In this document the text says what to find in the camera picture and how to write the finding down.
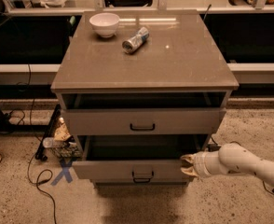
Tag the black stand leg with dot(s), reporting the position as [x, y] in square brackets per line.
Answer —
[39, 155]

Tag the white bowl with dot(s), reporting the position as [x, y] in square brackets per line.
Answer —
[104, 24]

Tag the crushed silver blue can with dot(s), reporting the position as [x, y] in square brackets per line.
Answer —
[132, 44]

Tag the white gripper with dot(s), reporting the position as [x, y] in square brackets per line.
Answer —
[199, 165]

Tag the grey drawer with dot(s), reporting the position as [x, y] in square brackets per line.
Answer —
[137, 159]
[143, 121]

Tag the blue tape cross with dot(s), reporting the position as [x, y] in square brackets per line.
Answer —
[64, 173]

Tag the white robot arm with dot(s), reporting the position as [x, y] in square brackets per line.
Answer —
[229, 159]

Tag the black power adapter box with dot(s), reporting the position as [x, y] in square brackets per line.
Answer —
[213, 147]

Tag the grey drawer cabinet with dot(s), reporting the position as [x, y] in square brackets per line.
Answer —
[178, 66]

